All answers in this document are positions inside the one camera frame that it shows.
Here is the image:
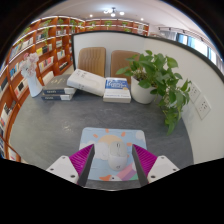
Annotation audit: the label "light grey computer mouse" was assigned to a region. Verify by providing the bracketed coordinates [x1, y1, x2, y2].
[107, 140, 129, 172]

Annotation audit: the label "green plant in white pot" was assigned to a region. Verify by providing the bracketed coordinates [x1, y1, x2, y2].
[115, 49, 193, 136]

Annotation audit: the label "white book with blue cover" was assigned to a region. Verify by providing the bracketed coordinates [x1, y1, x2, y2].
[102, 77, 132, 104]

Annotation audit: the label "orange wooden bookshelf unit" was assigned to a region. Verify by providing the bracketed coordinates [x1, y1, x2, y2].
[0, 14, 150, 161]

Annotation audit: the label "white vase with pink flowers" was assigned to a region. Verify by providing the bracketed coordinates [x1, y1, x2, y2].
[18, 52, 44, 98]

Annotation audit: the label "white wall socket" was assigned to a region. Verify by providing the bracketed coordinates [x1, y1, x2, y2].
[188, 81, 202, 104]
[194, 95, 212, 120]

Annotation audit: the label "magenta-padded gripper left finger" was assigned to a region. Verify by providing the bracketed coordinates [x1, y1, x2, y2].
[45, 143, 96, 188]

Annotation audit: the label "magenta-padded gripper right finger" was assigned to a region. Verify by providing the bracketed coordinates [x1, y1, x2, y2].
[131, 143, 181, 188]

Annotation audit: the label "thick white book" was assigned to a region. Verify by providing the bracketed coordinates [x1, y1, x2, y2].
[66, 68, 107, 98]

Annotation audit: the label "multi-bulb ceiling lamp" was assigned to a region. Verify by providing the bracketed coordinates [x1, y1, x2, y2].
[103, 7, 125, 18]

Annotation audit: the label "pastel sun print mouse pad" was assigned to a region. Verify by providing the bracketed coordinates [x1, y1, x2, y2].
[78, 126, 148, 183]

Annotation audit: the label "window with grey curtains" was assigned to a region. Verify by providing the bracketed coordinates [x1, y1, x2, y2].
[158, 26, 224, 74]

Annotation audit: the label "tan upholstered chair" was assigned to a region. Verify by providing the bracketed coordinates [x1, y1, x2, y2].
[77, 46, 107, 78]
[110, 49, 141, 86]

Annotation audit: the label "recessed ceiling spotlights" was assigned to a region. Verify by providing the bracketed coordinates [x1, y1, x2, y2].
[88, 13, 145, 23]

